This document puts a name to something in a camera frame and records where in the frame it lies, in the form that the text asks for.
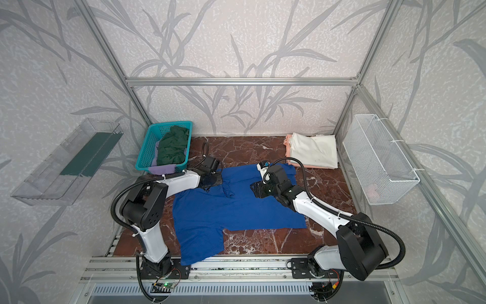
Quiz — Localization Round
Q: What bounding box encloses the purple t shirt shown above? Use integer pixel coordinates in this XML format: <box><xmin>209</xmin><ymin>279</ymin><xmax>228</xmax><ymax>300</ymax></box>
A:
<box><xmin>149</xmin><ymin>142</ymin><xmax>187</xmax><ymax>175</ymax></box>

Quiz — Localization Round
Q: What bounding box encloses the blue t shirt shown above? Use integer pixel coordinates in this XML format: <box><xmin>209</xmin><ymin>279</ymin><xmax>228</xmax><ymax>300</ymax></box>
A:
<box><xmin>173</xmin><ymin>164</ymin><xmax>306</xmax><ymax>265</ymax></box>

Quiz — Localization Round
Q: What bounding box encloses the dark green t shirt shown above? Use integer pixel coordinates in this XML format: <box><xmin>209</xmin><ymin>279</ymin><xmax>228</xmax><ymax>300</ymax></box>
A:
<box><xmin>156</xmin><ymin>125</ymin><xmax>189</xmax><ymax>166</ymax></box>

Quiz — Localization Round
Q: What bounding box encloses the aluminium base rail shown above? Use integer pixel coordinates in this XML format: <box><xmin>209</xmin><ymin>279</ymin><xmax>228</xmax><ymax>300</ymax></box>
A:
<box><xmin>79</xmin><ymin>254</ymin><xmax>399</xmax><ymax>284</ymax></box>

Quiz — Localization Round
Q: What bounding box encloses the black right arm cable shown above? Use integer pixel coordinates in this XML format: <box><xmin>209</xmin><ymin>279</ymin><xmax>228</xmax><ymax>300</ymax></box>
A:
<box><xmin>261</xmin><ymin>156</ymin><xmax>406</xmax><ymax>271</ymax></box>

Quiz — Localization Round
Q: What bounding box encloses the cream folded t shirt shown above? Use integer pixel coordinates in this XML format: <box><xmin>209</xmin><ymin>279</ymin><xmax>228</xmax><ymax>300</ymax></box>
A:
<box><xmin>289</xmin><ymin>132</ymin><xmax>339</xmax><ymax>170</ymax></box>

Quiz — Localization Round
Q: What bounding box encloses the white wire mesh basket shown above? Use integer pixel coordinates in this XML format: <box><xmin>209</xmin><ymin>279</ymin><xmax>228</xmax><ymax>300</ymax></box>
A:
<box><xmin>344</xmin><ymin>114</ymin><xmax>420</xmax><ymax>205</ymax></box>

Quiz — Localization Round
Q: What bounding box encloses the clear plastic wall tray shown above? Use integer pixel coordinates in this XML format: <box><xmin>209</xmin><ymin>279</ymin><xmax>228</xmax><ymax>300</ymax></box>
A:
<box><xmin>11</xmin><ymin>119</ymin><xmax>124</xmax><ymax>206</ymax></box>

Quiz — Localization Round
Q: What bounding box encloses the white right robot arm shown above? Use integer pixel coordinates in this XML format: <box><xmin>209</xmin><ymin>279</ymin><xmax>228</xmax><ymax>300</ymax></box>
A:
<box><xmin>251</xmin><ymin>162</ymin><xmax>389</xmax><ymax>281</ymax></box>

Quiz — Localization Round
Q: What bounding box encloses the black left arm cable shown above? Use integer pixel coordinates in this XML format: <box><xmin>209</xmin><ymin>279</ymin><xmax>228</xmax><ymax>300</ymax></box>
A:
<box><xmin>109</xmin><ymin>142</ymin><xmax>213</xmax><ymax>303</ymax></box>

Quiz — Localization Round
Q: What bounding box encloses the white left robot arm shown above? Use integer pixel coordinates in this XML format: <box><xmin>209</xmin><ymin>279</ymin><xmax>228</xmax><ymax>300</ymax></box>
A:
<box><xmin>110</xmin><ymin>157</ymin><xmax>222</xmax><ymax>277</ymax></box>

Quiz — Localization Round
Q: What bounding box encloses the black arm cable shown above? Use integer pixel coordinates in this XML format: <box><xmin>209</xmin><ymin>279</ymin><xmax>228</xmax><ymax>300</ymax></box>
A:
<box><xmin>261</xmin><ymin>156</ymin><xmax>406</xmax><ymax>271</ymax></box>
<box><xmin>109</xmin><ymin>142</ymin><xmax>213</xmax><ymax>303</ymax></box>

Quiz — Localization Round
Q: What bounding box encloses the horizontal aluminium frame bar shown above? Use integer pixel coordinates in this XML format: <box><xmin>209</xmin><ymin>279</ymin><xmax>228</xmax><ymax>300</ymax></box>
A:
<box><xmin>126</xmin><ymin>77</ymin><xmax>357</xmax><ymax>87</ymax></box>

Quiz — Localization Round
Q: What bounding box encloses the teal plastic laundry basket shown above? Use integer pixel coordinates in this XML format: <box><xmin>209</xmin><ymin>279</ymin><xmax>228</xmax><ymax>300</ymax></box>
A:
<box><xmin>135</xmin><ymin>121</ymin><xmax>193</xmax><ymax>174</ymax></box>

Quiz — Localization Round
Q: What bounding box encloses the pink folded t shirt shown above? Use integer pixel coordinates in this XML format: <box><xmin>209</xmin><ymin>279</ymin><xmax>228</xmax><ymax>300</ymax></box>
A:
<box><xmin>284</xmin><ymin>134</ymin><xmax>335</xmax><ymax>170</ymax></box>

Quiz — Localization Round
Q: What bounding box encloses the green circuit board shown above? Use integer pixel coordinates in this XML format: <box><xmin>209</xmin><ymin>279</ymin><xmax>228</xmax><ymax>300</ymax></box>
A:
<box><xmin>150</xmin><ymin>282</ymin><xmax>179</xmax><ymax>294</ymax></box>

